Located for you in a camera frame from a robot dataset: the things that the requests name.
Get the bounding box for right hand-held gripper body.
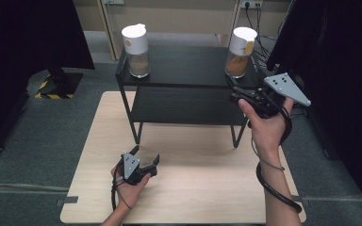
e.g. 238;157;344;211
246;73;312;120

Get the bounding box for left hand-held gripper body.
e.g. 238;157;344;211
116;152;158;186

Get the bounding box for white-lid jar with orange powder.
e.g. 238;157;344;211
224;26;258;79

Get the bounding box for black two-tier shelf rack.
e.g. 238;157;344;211
115;35;267;149

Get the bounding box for white-lid jar with pale powder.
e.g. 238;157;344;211
121;23;152;79

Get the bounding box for person's left hand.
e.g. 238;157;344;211
110;167;151;210

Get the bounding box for person's right hand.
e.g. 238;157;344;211
238;97;295;156

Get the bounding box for large black curtain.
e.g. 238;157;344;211
0;0;96;160
265;0;362;218

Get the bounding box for grey floor tape piece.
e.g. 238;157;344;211
56;196;79;207
293;195;311;207

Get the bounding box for left hand-held gripper black cable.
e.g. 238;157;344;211
110;168;134;212

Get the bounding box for hand-held gripper black cable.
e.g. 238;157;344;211
255;106;304;215
110;168;134;212

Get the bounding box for black cables from socket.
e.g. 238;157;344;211
243;3;279;64

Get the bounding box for thin grey wrist cord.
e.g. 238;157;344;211
251;137;286;172

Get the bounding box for beige wooden furniture post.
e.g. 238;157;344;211
218;0;243;48
95;0;123;61

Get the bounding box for white wall power socket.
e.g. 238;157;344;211
239;0;264;9

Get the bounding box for right hand-held gripper black cable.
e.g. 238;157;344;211
255;106;304;215

